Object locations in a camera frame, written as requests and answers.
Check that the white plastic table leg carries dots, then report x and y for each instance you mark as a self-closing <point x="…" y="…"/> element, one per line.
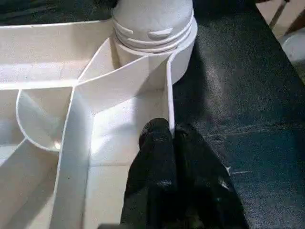
<point x="155" y="21"/>

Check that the white plastic table top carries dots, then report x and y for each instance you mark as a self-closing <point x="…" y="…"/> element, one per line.
<point x="47" y="119"/>

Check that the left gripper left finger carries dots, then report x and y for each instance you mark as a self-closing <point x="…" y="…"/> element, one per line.
<point x="152" y="181"/>

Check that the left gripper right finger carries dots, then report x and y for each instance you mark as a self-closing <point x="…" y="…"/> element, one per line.
<point x="205" y="191"/>

